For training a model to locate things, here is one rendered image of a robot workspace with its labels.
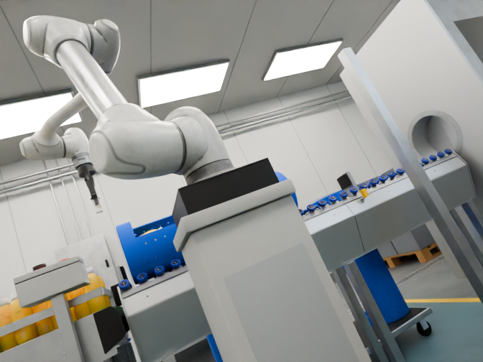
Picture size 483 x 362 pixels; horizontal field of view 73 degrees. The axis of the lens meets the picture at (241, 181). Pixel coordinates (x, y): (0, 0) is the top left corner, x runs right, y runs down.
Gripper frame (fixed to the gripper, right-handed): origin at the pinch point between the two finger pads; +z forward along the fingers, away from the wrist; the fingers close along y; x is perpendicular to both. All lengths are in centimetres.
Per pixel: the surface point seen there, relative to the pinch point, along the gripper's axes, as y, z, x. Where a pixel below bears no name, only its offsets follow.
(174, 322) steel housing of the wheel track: 10, 62, 14
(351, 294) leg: -6, 90, 106
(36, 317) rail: 20, 40, -29
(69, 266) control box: 32.9, 28.6, -12.9
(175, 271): 10.1, 43.1, 22.0
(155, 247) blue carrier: 12.7, 30.2, 17.3
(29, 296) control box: 33, 33, -26
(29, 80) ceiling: -162, -204, -31
